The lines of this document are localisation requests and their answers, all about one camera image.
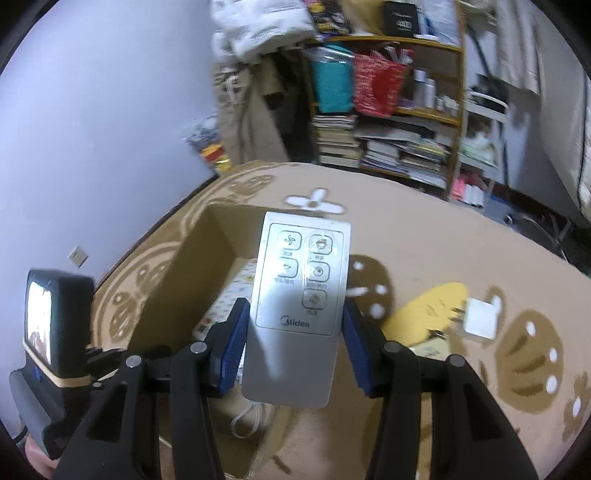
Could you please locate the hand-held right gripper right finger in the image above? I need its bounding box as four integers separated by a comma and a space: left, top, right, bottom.
342, 299, 539, 480

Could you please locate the beige butterfly print blanket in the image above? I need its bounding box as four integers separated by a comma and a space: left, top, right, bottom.
90, 159, 591, 480

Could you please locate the white plastic bottle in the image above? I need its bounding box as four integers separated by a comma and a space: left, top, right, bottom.
413, 69, 437, 109

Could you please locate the stack of books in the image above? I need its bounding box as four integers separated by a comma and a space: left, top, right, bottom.
314, 115, 362, 168

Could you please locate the beige hanging coat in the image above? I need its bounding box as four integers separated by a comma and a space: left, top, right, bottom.
212, 51, 298, 163

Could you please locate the metal folding frame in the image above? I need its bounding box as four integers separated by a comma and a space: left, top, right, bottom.
503, 211, 574, 260

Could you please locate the white charger plug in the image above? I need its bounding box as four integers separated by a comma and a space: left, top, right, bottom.
450, 298, 502, 342

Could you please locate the yellow oval card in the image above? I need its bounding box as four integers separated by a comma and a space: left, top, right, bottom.
381, 282, 469, 344

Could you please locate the wooden bookshelf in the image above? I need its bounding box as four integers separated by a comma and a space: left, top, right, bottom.
300, 0, 467, 200

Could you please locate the patterned flat pack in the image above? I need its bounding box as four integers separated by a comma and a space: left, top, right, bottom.
194, 258, 258, 343

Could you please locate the white remote control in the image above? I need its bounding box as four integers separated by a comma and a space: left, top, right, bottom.
241, 211, 352, 409

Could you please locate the pile of magazines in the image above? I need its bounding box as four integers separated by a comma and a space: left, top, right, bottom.
360, 128, 452, 188

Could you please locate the white metal cart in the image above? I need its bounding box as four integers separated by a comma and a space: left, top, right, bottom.
455, 88, 512, 205

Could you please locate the white bundled quilt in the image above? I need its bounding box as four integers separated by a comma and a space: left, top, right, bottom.
210, 0, 318, 59

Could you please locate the black box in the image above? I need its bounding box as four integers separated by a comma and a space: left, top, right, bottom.
382, 1, 424, 38

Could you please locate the brown cardboard box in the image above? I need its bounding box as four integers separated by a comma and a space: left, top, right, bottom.
127, 203, 301, 480

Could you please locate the white cable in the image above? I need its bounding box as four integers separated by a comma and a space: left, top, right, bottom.
231, 399, 271, 439

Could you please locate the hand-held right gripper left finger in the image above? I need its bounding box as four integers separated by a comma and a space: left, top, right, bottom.
55, 298, 252, 480

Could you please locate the red basket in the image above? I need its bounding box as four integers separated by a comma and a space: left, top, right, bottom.
353, 51, 411, 118

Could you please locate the clear bag of colourful items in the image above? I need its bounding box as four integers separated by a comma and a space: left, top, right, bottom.
185, 117, 232, 175

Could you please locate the teal bag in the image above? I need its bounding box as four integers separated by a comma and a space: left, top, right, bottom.
309, 58, 356, 114

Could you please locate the small beige tag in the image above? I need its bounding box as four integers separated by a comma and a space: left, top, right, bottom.
409, 330, 452, 361

